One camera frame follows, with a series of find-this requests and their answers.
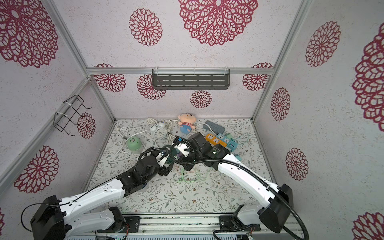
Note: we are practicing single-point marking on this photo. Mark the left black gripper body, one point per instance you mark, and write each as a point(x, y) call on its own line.
point(163, 171)

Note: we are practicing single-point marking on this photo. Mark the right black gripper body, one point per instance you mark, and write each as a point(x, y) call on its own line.
point(188, 163)

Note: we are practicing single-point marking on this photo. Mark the orange power strip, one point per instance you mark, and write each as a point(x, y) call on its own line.
point(214, 140)

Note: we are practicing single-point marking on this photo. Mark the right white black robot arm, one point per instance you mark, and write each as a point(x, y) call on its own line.
point(275, 207)

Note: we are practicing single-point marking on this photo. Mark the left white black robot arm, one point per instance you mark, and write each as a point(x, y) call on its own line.
point(57, 219)

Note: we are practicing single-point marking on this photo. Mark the plush boy doll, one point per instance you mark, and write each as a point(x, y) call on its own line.
point(186, 123)

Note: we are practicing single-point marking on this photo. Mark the white alarm clock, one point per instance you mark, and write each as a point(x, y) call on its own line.
point(159, 130)

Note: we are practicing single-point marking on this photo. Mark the teal power strip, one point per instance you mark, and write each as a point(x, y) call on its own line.
point(231, 144)

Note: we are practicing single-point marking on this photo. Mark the light green cordless grinder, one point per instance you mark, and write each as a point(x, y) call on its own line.
point(134, 144)

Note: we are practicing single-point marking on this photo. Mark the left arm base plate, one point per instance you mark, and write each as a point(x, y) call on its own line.
point(128, 225)

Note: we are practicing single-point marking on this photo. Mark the grey wall shelf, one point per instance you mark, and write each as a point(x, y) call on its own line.
point(191, 79)

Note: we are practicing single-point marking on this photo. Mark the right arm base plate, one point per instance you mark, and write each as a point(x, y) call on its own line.
point(228, 222)

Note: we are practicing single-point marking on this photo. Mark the black wire wall rack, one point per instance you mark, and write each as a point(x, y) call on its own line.
point(65, 117)

